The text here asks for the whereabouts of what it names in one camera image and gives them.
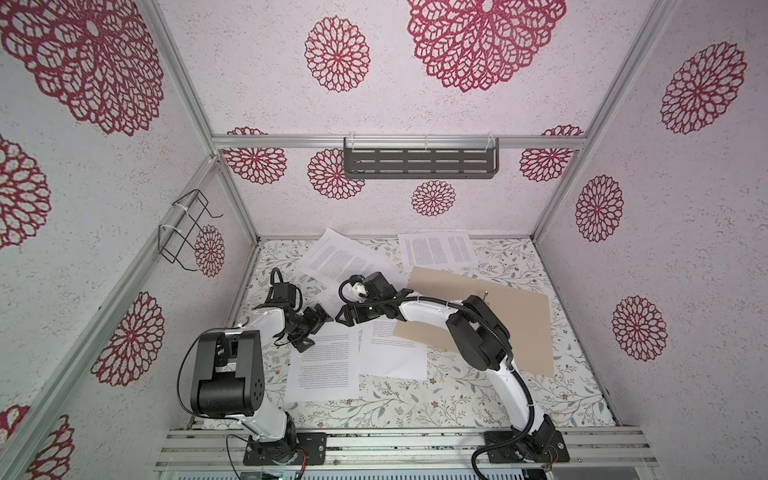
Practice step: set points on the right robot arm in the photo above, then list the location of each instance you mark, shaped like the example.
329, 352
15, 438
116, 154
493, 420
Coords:
480, 337

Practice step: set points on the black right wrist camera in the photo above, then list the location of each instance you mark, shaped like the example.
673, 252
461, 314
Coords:
373, 287

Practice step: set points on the blank white paper sheet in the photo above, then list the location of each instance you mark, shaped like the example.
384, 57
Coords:
383, 354

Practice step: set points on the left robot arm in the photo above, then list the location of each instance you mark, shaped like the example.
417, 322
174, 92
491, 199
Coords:
228, 376

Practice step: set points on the white printed sheet far right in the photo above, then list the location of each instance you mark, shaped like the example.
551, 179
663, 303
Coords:
437, 250

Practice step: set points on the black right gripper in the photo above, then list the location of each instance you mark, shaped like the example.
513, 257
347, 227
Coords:
349, 309

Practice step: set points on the aluminium front rail frame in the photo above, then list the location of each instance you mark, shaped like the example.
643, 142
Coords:
409, 449

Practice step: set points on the beige paper folder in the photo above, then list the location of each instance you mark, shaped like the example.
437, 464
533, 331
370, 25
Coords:
526, 315

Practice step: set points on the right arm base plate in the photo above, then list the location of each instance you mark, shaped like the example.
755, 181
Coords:
546, 445

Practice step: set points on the white printed sheet near base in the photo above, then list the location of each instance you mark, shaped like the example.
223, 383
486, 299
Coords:
328, 370

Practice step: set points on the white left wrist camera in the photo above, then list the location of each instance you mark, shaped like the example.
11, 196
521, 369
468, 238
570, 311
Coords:
284, 295

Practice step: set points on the grey slotted wall shelf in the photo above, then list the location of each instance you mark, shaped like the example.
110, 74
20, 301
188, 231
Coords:
421, 160

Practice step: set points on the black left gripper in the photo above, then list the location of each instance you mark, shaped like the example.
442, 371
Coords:
315, 322

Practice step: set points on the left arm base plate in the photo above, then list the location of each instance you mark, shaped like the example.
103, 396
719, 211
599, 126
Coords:
296, 449

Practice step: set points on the black wire wall rack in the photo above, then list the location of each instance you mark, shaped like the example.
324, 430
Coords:
174, 236

